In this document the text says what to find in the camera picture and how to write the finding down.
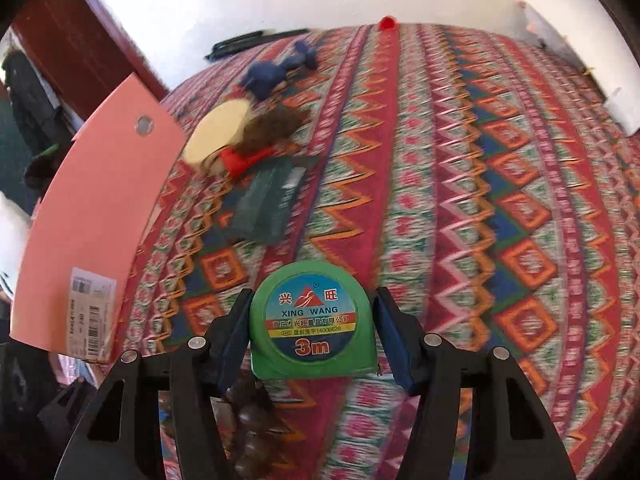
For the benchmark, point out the green tape measure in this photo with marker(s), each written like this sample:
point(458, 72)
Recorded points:
point(312, 320)

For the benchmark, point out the pink cardboard box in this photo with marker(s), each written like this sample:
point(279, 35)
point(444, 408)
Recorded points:
point(95, 200)

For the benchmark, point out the red bottle cap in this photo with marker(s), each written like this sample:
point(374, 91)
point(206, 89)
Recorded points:
point(387, 23)

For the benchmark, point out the dark green packet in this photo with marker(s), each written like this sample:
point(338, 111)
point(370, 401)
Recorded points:
point(265, 200)

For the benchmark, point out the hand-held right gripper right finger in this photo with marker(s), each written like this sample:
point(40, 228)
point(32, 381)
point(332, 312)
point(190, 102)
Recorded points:
point(392, 340)

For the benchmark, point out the dark red wooden door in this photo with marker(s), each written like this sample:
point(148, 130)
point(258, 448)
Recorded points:
point(85, 35)

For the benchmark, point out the black marker pen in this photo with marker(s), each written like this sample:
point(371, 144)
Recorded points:
point(260, 36)
point(235, 49)

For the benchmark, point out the dark hanging jacket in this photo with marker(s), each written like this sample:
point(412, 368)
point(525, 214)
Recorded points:
point(30, 100)

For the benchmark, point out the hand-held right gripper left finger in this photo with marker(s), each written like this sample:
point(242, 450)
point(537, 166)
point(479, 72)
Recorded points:
point(234, 345)

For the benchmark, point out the patterned red woven blanket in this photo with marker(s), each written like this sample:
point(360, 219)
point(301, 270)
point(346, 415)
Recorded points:
point(450, 210)

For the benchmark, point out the white pillow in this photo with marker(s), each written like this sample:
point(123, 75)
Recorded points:
point(590, 40)

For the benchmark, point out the blue plush toy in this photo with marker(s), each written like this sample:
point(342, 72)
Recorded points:
point(277, 69)

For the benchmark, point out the brown bristle brush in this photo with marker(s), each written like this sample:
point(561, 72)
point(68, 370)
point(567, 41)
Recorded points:
point(265, 135)

